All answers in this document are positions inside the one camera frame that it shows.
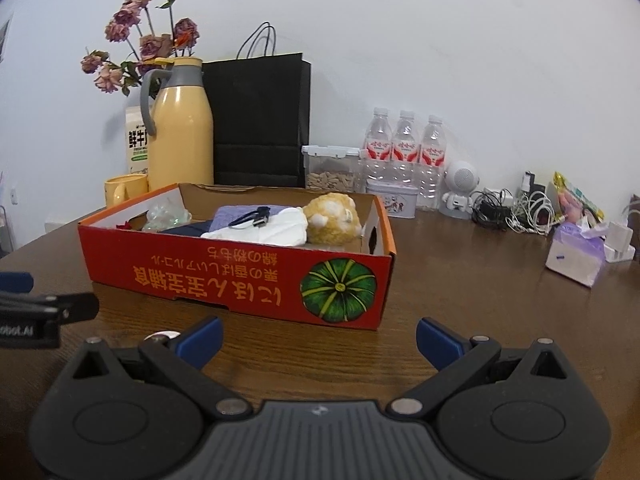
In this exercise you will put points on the clear container of seeds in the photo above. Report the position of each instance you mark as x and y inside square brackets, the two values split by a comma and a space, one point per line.
[330, 170]

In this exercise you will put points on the dark navy cloth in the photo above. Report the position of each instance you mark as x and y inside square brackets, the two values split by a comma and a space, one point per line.
[185, 230]

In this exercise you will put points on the white milk carton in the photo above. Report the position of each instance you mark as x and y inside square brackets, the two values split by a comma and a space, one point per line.
[136, 140]

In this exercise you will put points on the purple tissue pack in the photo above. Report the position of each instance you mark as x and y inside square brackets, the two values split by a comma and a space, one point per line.
[575, 255]

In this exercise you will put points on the white printed tin box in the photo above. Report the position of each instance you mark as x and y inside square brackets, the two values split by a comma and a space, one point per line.
[392, 200]

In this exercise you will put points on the purple cloth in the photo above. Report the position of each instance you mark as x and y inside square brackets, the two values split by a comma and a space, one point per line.
[232, 214]

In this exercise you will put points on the yellow snack packet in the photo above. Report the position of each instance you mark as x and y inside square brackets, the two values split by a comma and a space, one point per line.
[577, 197]

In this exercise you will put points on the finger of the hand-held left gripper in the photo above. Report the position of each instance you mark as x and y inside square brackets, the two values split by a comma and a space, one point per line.
[70, 307]
[15, 281]

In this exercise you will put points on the yellow plush toy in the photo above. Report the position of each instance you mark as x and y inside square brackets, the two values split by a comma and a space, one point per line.
[332, 217]

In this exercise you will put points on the black paper bag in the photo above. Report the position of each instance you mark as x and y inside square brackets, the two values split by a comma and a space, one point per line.
[260, 120]

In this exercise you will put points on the white wall socket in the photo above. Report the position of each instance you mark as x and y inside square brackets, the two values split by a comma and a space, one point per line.
[54, 225]

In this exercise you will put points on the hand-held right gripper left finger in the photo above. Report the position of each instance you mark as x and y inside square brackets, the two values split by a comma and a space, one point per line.
[200, 341]

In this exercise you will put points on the red printed cardboard box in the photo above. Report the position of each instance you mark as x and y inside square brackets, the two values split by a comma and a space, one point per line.
[200, 280]

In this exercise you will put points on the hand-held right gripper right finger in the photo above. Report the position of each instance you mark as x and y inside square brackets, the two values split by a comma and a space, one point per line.
[437, 341]

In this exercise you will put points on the white power adapter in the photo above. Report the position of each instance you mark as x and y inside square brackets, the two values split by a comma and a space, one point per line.
[501, 196]

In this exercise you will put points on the small white round object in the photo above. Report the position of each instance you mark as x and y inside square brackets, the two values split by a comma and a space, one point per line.
[167, 335]

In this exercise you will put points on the white cloth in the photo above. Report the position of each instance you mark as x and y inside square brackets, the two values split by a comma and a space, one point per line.
[270, 230]

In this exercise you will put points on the white robot-shaped speaker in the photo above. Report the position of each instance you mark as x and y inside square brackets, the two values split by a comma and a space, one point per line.
[461, 185]

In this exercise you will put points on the yellow mug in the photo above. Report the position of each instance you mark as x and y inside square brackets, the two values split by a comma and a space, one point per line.
[125, 190]

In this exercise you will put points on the dried pink flowers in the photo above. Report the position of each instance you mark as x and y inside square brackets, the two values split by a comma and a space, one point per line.
[145, 20]

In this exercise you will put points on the iridescent plastic bag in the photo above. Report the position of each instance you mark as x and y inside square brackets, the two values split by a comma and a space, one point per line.
[167, 216]

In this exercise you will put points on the yellow thermos jug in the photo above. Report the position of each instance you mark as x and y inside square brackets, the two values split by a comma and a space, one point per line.
[182, 130]

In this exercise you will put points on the small red green item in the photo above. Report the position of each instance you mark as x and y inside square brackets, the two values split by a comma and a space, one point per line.
[123, 225]

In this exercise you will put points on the black charger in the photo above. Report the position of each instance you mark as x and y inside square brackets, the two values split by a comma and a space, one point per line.
[531, 182]

